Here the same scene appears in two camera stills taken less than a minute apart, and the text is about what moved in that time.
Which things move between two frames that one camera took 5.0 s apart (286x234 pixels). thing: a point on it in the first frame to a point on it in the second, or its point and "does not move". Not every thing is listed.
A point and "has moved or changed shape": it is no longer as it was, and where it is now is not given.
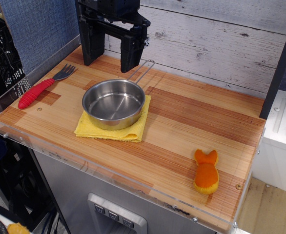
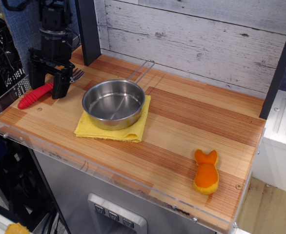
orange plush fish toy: x=206 y=179 does not move
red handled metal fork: x=66 y=72 has moved or changed shape
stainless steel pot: x=115 y=104 does not move
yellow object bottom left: x=17 y=228 does not move
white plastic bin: x=277 y=161 does not move
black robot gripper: x=120 y=16 to x=56 y=48
